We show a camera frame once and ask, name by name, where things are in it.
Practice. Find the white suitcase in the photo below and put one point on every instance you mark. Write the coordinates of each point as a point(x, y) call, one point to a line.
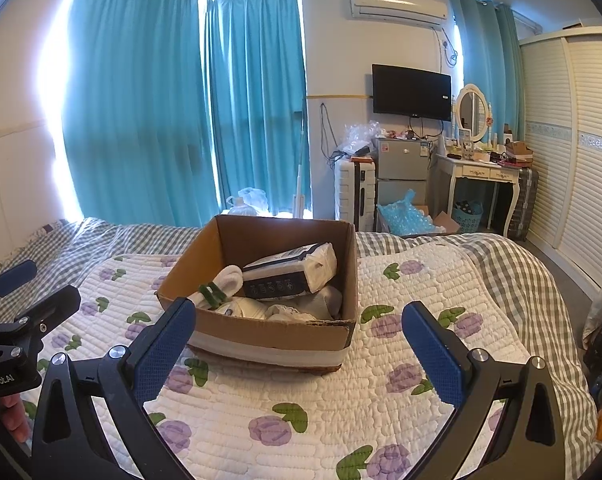
point(348, 195)

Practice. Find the teal curtain panel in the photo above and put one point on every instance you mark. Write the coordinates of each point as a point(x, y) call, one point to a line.
point(256, 100)

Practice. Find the large tissue pack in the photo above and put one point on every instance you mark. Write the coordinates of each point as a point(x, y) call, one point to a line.
point(286, 275)

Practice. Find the cream balled sock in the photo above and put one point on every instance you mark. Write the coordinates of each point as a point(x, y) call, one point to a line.
point(291, 314)

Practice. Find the light blue tissue packet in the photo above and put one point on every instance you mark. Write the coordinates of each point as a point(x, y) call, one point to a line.
point(233, 310)

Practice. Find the clear plastic bag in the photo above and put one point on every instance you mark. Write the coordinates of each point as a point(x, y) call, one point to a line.
point(358, 135)

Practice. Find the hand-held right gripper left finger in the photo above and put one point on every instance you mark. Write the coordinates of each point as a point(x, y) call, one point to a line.
point(166, 355)

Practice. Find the grey checked bedsheet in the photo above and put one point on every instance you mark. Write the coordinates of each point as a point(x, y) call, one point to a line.
point(131, 235)

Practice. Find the flat cardboard piece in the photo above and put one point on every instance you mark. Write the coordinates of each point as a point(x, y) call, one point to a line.
point(446, 220)

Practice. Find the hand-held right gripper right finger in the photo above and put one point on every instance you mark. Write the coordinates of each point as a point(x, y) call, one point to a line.
point(433, 355)

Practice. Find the floral quilted blanket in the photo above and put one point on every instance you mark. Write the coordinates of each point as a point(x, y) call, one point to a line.
point(406, 290)

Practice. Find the white slatted wardrobe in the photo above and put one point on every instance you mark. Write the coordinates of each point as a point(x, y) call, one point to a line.
point(581, 160)

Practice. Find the teal basket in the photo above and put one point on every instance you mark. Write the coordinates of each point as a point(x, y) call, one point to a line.
point(468, 220)

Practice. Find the white air conditioner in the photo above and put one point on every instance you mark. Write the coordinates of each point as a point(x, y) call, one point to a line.
point(398, 5)

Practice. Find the white grey sock bundle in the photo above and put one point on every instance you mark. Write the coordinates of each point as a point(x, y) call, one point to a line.
point(327, 302)

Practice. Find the black wall television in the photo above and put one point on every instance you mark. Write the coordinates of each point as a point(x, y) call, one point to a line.
point(411, 90)

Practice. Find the blue plastic bag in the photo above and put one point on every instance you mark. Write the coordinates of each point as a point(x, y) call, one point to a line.
point(406, 217)

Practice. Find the white plastic bag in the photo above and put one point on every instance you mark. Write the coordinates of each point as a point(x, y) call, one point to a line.
point(251, 200)

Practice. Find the white dressing table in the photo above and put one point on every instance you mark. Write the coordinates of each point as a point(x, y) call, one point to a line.
point(471, 172)

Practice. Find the silver small fridge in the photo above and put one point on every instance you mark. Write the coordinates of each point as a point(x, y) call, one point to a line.
point(401, 165)

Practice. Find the white sock with green stripes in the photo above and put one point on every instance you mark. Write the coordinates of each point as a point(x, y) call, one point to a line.
point(221, 282)

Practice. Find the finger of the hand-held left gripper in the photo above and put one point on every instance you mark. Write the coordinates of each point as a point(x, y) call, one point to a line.
point(51, 305)
point(15, 276)

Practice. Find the white oval mirror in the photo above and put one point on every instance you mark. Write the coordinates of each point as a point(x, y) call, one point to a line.
point(471, 110)

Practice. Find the white mop pole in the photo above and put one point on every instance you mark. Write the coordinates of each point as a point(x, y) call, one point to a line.
point(301, 175)

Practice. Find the small open cardboard box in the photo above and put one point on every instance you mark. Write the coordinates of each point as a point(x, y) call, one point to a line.
point(518, 152)

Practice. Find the narrow teal curtain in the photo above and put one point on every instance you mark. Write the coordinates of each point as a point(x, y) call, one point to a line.
point(486, 65)

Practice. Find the dark suitcase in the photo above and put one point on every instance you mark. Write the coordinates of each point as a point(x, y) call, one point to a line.
point(526, 205)

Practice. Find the brown cardboard box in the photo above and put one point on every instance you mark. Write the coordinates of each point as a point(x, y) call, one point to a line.
point(281, 337)

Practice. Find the wide teal curtain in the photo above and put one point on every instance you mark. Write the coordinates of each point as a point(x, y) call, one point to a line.
point(136, 90)

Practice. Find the person's left hand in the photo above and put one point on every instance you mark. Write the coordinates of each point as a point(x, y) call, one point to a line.
point(13, 415)

